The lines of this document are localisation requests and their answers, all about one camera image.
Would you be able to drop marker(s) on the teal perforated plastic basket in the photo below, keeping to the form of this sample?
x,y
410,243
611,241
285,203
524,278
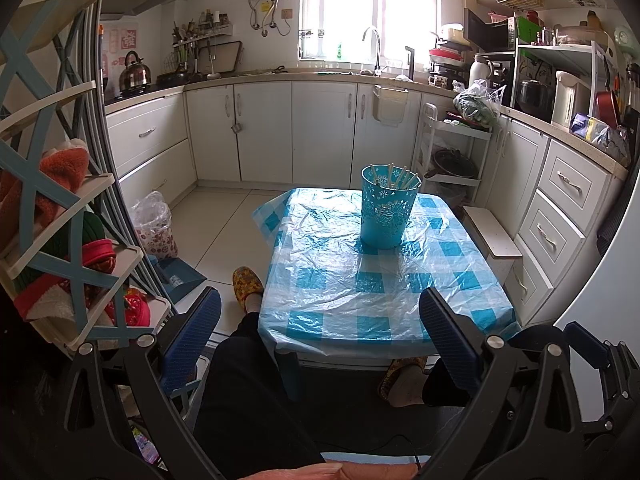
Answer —
x,y
385,220

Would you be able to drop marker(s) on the white hanging door bin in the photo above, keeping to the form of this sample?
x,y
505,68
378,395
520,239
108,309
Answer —
x,y
389,107

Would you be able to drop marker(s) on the pink red cloth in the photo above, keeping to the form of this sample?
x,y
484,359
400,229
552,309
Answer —
x,y
100,255

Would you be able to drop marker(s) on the white electric water boiler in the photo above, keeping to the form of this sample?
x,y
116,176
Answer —
x,y
570,100

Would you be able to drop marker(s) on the green cutting board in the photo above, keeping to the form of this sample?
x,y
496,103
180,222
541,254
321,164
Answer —
x,y
527,30

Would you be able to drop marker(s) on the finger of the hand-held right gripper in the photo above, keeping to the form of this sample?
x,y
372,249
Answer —
x,y
582,342

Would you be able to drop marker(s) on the black frying pan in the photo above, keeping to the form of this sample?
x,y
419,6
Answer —
x,y
172,78

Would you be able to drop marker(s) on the person's left hand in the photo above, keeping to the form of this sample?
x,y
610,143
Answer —
x,y
350,472

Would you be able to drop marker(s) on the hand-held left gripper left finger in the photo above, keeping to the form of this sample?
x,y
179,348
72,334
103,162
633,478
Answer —
x,y
192,340

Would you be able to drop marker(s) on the blue and yellow snack bags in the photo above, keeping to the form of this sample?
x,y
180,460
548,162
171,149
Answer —
x,y
597,132

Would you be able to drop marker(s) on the green knitted cloth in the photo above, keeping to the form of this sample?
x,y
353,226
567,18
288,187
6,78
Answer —
x,y
92,230

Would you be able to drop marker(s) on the white panelled drawer cabinet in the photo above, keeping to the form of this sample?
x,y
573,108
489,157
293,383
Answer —
x,y
565,185

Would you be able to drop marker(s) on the white step stool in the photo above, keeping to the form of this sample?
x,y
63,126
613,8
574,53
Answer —
x,y
492,237

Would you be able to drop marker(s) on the wall utensil rack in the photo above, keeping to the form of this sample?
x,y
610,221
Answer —
x,y
202,35

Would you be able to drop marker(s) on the white trolley cart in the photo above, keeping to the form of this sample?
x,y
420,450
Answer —
x,y
460,132

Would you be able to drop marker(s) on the plastic bag of greens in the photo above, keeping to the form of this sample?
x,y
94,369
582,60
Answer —
x,y
475,107

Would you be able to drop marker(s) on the leaning rectangular tray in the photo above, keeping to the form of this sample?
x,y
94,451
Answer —
x,y
227,57

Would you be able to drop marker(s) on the chrome sink faucet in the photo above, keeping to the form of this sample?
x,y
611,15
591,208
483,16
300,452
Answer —
x,y
378,50

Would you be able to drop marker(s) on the black water tap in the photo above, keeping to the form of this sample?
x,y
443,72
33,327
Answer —
x,y
410,62

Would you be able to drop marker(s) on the red pot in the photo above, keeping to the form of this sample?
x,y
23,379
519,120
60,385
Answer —
x,y
607,107

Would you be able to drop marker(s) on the kitchen window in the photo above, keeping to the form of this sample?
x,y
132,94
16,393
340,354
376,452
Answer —
x,y
370,5

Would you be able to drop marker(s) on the steel kettle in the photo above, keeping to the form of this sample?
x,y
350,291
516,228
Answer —
x,y
135,76

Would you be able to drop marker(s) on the white thermos jug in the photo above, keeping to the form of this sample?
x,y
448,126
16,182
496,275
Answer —
x,y
480,72

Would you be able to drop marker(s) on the white door cabinet run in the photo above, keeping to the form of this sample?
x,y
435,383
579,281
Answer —
x,y
320,130

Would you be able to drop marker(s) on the black microwave oven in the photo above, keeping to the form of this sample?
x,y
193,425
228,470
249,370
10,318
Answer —
x,y
487,32

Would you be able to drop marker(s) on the set of wooden chopsticks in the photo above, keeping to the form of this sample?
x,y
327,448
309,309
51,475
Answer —
x,y
390,172

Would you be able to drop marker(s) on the patterned mug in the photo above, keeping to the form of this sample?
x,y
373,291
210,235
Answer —
x,y
437,80

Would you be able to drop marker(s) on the floral plastic bag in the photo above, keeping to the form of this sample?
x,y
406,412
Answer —
x,y
156,230

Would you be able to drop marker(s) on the stack of dishes and bowls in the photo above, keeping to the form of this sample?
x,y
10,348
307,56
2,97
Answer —
x,y
447,55

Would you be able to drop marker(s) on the black rice cooker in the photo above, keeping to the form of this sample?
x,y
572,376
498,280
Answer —
x,y
532,96

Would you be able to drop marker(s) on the grey folding frame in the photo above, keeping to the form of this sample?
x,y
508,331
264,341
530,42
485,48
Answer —
x,y
107,135

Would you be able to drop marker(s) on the blue dustpan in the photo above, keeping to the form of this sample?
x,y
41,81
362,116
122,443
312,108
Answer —
x,y
180,280

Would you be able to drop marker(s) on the orange fleece cloth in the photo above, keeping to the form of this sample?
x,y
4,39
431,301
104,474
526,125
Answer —
x,y
55,170

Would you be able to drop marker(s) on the blue checkered plastic tablecloth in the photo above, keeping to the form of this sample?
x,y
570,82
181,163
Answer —
x,y
325,270

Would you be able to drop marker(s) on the white and blue shelf rack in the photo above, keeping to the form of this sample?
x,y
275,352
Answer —
x,y
131,255

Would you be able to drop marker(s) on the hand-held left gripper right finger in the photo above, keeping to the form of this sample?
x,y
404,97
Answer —
x,y
447,342

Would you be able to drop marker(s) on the dark pot with lid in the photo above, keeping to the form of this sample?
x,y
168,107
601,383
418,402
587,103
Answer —
x,y
452,165

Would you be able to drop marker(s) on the white countertop shelf rack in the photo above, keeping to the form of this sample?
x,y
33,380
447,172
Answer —
x,y
560,50

